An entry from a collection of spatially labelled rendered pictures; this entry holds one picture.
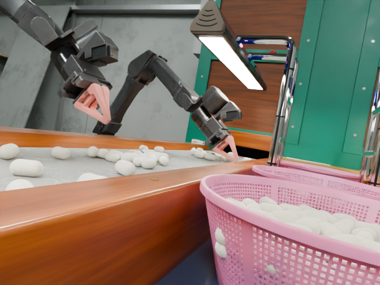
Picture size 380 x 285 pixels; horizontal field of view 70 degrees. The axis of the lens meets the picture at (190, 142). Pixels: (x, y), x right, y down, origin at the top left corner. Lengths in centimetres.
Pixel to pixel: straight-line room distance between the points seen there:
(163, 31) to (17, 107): 233
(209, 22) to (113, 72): 369
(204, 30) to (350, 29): 91
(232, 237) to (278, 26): 132
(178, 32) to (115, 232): 381
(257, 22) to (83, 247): 141
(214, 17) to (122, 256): 54
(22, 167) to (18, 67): 462
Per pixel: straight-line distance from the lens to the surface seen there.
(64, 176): 36
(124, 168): 39
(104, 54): 59
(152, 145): 91
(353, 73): 139
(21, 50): 509
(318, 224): 34
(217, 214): 24
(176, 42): 391
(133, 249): 23
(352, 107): 135
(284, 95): 79
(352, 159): 134
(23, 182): 24
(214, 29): 64
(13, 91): 479
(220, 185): 35
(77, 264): 18
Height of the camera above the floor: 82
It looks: 2 degrees down
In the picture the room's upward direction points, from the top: 10 degrees clockwise
